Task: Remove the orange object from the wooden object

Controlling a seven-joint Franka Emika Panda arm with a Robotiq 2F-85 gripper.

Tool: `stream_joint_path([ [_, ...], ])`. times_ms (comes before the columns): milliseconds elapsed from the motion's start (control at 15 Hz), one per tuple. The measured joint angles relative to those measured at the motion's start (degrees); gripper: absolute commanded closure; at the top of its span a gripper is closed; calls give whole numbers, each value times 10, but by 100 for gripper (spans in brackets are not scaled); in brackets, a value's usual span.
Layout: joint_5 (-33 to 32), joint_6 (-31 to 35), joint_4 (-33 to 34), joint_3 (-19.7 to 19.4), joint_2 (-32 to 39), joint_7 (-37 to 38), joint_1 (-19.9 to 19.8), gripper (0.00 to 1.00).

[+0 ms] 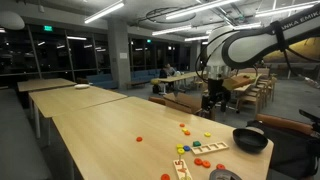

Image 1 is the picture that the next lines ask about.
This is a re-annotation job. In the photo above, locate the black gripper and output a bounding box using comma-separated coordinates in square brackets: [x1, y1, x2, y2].
[201, 79, 231, 112]

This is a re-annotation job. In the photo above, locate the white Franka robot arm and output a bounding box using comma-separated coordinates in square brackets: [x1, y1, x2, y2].
[197, 15, 320, 113]

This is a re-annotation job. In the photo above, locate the cardboard box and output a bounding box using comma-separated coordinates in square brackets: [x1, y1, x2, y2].
[163, 92, 201, 114]

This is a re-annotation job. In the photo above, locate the wooden slotted tray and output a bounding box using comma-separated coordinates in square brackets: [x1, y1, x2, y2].
[191, 142, 229, 155]

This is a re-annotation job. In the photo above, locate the green square block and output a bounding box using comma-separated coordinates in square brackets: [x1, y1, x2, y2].
[193, 141, 201, 147]

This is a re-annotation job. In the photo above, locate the black bowl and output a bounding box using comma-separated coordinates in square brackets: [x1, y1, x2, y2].
[233, 128, 268, 153]

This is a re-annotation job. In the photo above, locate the wooden peg board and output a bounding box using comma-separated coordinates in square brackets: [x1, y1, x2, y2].
[173, 159, 193, 180]

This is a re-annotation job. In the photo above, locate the white dish on far table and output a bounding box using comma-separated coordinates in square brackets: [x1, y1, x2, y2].
[74, 84, 90, 89]

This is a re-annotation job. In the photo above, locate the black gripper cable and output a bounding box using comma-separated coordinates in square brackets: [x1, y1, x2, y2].
[194, 29, 234, 83]

